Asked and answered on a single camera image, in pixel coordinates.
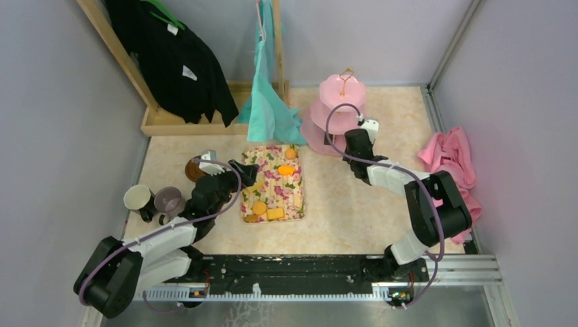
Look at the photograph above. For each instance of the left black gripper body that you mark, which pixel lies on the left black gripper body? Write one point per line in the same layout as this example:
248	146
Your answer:
229	183

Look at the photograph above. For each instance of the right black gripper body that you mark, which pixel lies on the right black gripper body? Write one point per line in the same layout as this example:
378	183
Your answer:
350	160

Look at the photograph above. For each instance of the chocolate cake slice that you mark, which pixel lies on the chocolate cake slice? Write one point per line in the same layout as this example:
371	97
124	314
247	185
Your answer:
328	139

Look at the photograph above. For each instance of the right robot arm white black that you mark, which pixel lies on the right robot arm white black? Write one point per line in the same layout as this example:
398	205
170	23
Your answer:
436	208

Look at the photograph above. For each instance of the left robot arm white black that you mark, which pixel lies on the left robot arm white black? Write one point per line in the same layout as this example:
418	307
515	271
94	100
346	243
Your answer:
120	269

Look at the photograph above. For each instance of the yellow cheese wedge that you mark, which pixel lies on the yellow cheese wedge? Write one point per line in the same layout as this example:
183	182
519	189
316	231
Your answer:
255	187

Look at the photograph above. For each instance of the orange croissant pastry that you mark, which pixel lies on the orange croissant pastry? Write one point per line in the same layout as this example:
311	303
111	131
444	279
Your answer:
286	170

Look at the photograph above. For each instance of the floral serving tray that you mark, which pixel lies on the floral serving tray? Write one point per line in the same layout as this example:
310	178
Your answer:
277	191

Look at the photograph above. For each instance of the round orange cookie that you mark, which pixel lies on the round orange cookie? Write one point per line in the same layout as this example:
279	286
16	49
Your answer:
259	208

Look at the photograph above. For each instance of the small brown cookie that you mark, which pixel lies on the small brown cookie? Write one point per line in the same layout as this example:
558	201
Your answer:
252	218

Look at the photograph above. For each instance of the small orange pastry top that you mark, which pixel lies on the small orange pastry top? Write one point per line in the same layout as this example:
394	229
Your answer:
290	154

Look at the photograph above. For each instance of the yellow square biscuit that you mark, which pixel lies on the yellow square biscuit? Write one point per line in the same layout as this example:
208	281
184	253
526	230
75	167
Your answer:
275	214

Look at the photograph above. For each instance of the brown saucer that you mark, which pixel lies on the brown saucer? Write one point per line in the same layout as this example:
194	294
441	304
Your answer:
193	171

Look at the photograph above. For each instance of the pink three-tier cake stand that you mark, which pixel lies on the pink three-tier cake stand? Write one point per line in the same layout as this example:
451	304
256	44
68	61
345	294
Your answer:
335	110

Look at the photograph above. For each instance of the teal hanging garment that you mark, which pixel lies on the teal hanging garment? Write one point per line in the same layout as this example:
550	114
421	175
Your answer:
267	116

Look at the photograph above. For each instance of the purple mug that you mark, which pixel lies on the purple mug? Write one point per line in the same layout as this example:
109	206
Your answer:
169	203

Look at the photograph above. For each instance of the pink crumpled cloth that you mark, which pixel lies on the pink crumpled cloth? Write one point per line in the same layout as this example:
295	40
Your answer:
451	152

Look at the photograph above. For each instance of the wooden clothes rack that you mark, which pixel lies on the wooden clothes rack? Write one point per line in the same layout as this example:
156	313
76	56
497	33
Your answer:
157	121

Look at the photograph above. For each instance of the cream mug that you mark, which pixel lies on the cream mug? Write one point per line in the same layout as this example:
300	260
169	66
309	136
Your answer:
140	200

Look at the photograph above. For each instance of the black hanging garment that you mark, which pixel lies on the black hanging garment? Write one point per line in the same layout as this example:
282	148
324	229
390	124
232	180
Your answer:
181	71

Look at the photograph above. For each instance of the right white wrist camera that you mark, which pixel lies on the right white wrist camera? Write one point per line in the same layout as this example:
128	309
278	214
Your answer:
371	126

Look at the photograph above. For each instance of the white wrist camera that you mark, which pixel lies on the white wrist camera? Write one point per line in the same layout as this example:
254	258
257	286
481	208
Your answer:
209	164
371	126

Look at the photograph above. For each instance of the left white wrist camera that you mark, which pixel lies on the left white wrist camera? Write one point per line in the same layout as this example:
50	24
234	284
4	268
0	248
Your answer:
209	164

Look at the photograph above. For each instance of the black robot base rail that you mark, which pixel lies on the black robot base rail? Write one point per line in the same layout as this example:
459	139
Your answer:
304	277

